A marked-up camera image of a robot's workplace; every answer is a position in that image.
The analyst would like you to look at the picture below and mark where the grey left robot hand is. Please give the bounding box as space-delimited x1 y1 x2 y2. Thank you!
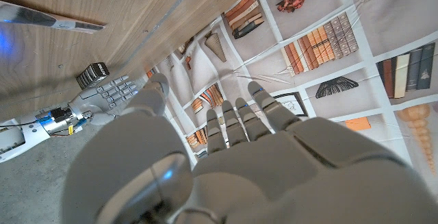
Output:
60 73 438 224

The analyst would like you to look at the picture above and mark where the printed bookshelf backdrop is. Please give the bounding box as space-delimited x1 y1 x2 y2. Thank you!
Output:
143 0 438 197

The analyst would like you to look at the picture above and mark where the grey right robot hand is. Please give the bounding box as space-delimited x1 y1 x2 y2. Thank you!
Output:
68 75 138 127

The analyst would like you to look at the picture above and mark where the black Nitro box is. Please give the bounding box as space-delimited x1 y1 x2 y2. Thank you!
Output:
75 62 110 90

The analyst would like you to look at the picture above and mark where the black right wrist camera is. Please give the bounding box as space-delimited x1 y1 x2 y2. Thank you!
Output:
51 107 73 123

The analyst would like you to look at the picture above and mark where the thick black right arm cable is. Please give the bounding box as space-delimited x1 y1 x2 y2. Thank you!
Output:
0 121 38 129

